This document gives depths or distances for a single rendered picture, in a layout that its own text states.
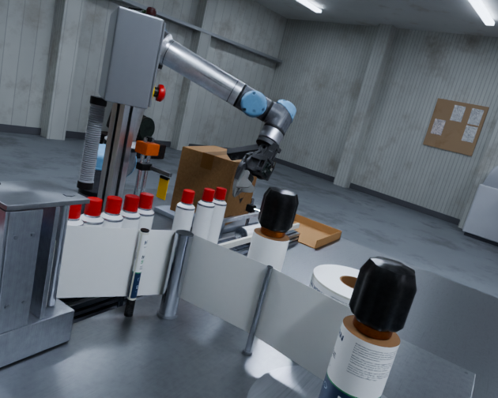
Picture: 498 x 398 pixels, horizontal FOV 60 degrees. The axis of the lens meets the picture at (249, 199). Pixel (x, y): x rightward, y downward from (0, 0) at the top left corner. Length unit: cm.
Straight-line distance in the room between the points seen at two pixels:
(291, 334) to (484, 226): 760
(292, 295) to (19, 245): 46
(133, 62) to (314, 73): 998
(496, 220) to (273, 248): 744
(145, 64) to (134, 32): 6
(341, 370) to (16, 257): 50
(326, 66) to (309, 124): 138
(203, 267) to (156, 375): 24
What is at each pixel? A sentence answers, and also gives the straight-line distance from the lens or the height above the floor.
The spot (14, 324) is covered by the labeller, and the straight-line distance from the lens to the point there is 77.
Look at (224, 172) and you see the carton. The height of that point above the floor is 107.
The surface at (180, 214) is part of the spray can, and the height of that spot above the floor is 102.
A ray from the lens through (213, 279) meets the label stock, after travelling 90.
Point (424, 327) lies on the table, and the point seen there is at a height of 83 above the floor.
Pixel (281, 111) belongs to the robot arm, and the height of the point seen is 135.
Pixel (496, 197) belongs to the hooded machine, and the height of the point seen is 78.
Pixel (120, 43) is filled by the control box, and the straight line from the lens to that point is 97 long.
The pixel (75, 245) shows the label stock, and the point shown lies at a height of 103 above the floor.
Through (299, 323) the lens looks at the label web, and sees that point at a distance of 82.
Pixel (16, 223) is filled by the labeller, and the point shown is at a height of 112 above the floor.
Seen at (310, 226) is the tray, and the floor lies 84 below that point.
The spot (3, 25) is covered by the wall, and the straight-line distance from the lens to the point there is 759.
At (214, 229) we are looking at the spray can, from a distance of 131.
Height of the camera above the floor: 136
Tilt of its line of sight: 13 degrees down
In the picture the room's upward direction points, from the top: 14 degrees clockwise
